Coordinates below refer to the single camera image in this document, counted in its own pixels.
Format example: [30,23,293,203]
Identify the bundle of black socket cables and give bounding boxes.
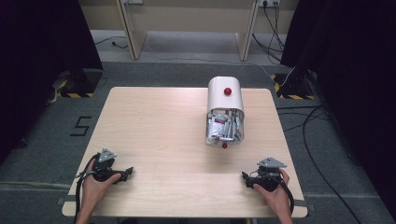
[251,2,287,65]

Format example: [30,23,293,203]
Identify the black curtain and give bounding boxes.
[279,0,396,218]
[0,0,105,166]

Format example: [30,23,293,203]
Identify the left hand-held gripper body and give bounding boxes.
[91,147,126,184]

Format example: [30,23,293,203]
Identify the long black floor cable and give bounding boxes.
[302,105,363,224]

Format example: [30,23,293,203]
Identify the black floor cables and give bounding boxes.
[276,105,332,133]

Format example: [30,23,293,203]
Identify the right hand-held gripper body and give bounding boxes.
[248,156,288,192]

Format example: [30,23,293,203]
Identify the right hand-held gripper black cable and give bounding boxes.
[274,173,296,217]

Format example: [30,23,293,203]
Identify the white cable at stand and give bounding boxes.
[46,70,72,106]

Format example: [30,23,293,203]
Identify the white lidded box, red knobs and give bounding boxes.
[205,76,246,149]

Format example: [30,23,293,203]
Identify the person's right hand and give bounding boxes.
[252,168,292,216]

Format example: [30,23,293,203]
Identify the light wooden desk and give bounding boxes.
[115,0,262,63]

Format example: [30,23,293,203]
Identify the left hand-held gripper black cable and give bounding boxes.
[73,152,101,224]

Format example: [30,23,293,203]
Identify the black stand base, hazard tape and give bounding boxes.
[270,72,316,101]
[57,68,104,99]

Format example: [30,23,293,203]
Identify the black plug cable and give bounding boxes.
[93,35,129,50]

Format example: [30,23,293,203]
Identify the pile of silver sachets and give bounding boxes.
[206,108,245,146]

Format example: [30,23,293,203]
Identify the person's left hand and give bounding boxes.
[80,159,122,204]

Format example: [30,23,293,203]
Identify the hand-held gripper black cable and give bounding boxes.
[274,173,296,217]
[73,152,101,224]

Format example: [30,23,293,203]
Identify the thin white floor cable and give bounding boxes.
[144,43,296,88]

